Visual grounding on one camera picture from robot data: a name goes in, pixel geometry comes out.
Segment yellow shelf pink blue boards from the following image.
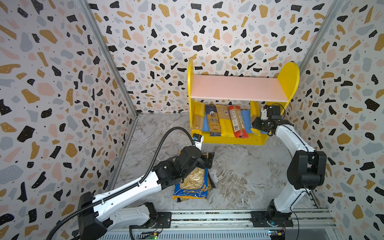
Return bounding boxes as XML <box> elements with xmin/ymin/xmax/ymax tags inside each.
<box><xmin>188</xmin><ymin>61</ymin><xmax>291</xmax><ymax>146</ymax></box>

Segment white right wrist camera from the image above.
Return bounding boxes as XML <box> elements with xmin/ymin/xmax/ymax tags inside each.
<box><xmin>261</xmin><ymin>109</ymin><xmax>268</xmax><ymax>121</ymax></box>

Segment plain yellow spaghetti pack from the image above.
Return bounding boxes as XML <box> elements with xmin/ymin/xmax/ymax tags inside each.
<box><xmin>216</xmin><ymin>105</ymin><xmax>235</xmax><ymax>138</ymax></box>

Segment right aluminium corner post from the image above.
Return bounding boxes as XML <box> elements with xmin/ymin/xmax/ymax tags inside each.
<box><xmin>277</xmin><ymin>0</ymin><xmax>346</xmax><ymax>121</ymax></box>

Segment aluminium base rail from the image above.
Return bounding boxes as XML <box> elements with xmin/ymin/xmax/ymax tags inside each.
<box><xmin>101</xmin><ymin>208</ymin><xmax>340</xmax><ymax>240</ymax></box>

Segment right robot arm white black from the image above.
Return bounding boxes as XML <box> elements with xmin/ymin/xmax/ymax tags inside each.
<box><xmin>252</xmin><ymin>104</ymin><xmax>327</xmax><ymax>227</ymax></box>

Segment dark blue spaghetti pack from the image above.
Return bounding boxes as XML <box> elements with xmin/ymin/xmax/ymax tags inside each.
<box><xmin>205</xmin><ymin>105</ymin><xmax>221</xmax><ymax>137</ymax></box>

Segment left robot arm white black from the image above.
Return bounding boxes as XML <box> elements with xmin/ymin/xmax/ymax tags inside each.
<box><xmin>78</xmin><ymin>146</ymin><xmax>215</xmax><ymax>240</ymax></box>

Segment yellow Pastatime spaghetti pack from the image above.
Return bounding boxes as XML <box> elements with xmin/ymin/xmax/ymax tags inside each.
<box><xmin>191</xmin><ymin>101</ymin><xmax>205</xmax><ymax>135</ymax></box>

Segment red spaghetti pack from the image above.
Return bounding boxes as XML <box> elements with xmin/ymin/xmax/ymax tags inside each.
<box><xmin>228</xmin><ymin>105</ymin><xmax>249</xmax><ymax>139</ymax></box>

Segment blue orange orecchiette bag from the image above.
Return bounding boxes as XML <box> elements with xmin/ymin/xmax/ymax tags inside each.
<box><xmin>172</xmin><ymin>153</ymin><xmax>212</xmax><ymax>201</ymax></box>

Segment aluminium corner post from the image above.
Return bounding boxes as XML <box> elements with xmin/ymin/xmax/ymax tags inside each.
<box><xmin>277</xmin><ymin>0</ymin><xmax>346</xmax><ymax>121</ymax></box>
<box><xmin>76</xmin><ymin>0</ymin><xmax>139</xmax><ymax>117</ymax></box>

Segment left aluminium corner post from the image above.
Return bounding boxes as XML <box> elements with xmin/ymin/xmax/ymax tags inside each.
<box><xmin>76</xmin><ymin>0</ymin><xmax>139</xmax><ymax>117</ymax></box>

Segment black corrugated cable conduit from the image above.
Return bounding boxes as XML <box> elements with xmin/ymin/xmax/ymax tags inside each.
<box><xmin>46</xmin><ymin>126</ymin><xmax>196</xmax><ymax>240</ymax></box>

